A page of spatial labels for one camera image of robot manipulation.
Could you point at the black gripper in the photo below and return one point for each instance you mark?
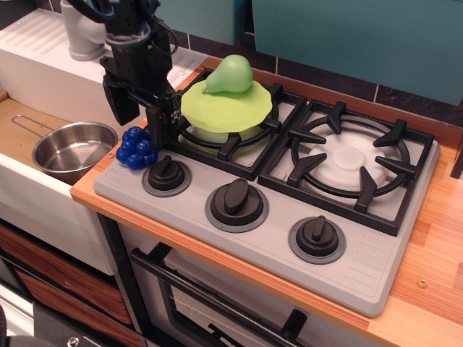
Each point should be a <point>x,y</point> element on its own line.
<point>137,73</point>

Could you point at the blue toy blueberry cluster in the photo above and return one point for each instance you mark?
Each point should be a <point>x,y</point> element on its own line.
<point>136,150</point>

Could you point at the green toy pear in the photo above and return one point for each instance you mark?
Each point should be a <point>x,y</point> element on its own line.
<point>233,75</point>

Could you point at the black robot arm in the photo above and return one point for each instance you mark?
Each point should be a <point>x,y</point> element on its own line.
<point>124,18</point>

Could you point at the light green plate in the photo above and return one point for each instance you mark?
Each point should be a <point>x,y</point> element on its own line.
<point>226,112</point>

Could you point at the small steel pot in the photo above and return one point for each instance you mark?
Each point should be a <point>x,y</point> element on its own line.
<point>67,153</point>

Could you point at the white toy sink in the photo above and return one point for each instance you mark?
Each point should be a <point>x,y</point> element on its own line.
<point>42,88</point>

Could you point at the black left stove knob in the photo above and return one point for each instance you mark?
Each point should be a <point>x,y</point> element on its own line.
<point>166,178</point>

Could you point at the black stove knob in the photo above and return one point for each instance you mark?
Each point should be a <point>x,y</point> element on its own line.
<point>317,240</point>
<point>237,207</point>
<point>166,178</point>

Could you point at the black left burner grate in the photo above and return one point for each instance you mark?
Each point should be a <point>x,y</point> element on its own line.
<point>213,156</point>

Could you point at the black burner grate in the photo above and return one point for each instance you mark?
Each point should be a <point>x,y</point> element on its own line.
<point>349,164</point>
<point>213,156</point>

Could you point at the grey toy faucet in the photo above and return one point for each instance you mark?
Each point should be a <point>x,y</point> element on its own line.
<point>86,37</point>

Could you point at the black middle stove knob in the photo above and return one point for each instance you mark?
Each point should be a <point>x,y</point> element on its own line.
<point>237,207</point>

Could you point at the wooden drawer unit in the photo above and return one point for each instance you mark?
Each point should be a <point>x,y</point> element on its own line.
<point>68,286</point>

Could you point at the black right stove knob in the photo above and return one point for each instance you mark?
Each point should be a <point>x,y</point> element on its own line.
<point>317,240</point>

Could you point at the black right burner grate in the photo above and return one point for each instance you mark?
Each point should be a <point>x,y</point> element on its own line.
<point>349,164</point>

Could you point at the grey toy stove top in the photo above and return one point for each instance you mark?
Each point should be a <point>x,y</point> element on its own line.
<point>360,279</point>

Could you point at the black oven door handle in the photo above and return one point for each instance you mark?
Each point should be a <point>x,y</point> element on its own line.
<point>169,278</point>

